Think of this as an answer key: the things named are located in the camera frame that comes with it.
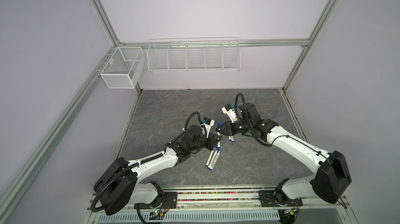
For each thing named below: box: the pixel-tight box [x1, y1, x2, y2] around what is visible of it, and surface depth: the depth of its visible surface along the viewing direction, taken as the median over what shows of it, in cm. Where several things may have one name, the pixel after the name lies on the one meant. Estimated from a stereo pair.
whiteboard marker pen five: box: [207, 150, 221, 171], surface depth 87 cm
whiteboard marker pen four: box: [205, 146, 216, 168], surface depth 88 cm
